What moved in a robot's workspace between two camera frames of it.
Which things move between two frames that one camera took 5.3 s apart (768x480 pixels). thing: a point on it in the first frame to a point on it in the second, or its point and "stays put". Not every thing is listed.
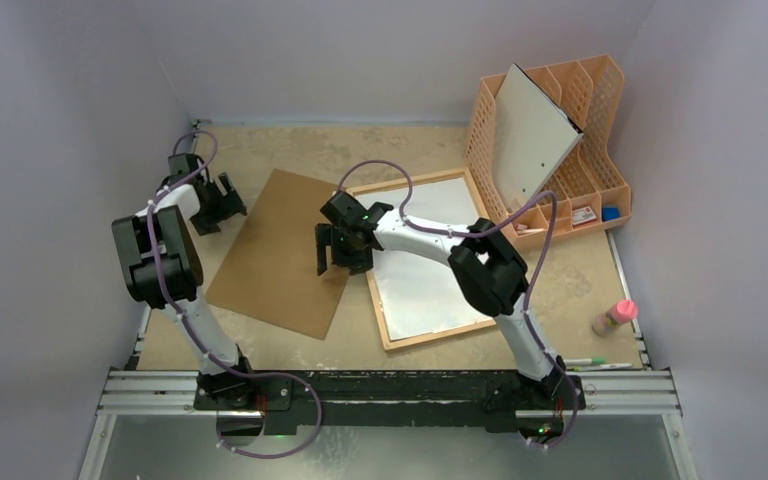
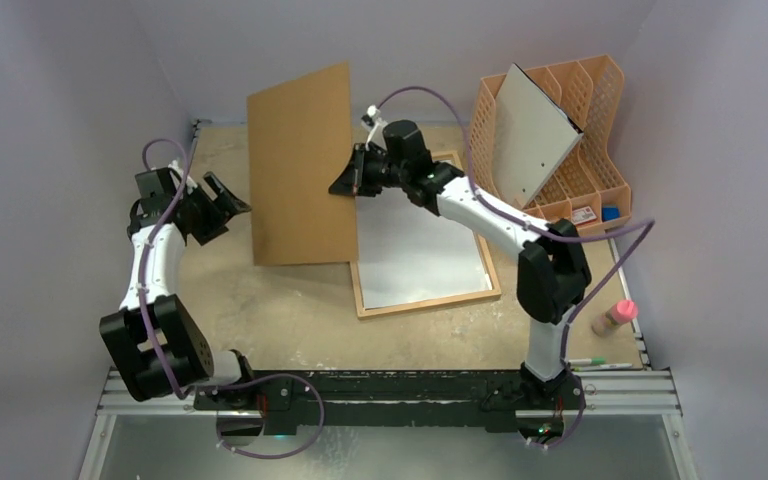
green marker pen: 584,361 stays put
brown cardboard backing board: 272,272 to 300,137
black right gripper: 342,244 to 363,172
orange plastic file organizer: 590,185 stays put
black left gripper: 229,207 stays put
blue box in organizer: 610,212 stays put
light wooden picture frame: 390,345 to 430,303
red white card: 583,215 stays put
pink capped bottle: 622,312 stays put
